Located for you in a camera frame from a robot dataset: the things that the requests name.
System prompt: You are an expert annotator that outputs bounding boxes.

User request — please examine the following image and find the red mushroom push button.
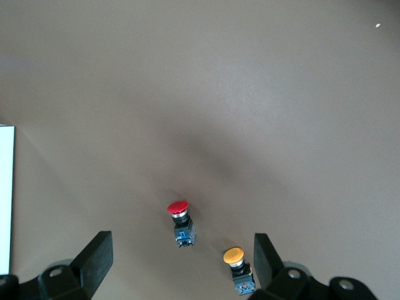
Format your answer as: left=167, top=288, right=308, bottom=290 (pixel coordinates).
left=167, top=201, right=197, bottom=248

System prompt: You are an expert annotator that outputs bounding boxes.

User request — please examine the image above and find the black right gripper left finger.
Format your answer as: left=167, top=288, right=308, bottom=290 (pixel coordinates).
left=0, top=231, right=114, bottom=300

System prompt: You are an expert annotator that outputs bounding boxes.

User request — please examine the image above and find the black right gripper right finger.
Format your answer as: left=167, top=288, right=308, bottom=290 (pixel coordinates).
left=248, top=232, right=379, bottom=300

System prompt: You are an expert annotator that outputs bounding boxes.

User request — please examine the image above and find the yellow mushroom push button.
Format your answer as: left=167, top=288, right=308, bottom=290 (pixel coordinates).
left=222, top=247, right=257, bottom=296

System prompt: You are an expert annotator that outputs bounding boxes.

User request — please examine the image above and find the white drawer cabinet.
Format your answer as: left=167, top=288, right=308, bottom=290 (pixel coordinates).
left=0, top=124, right=16, bottom=276

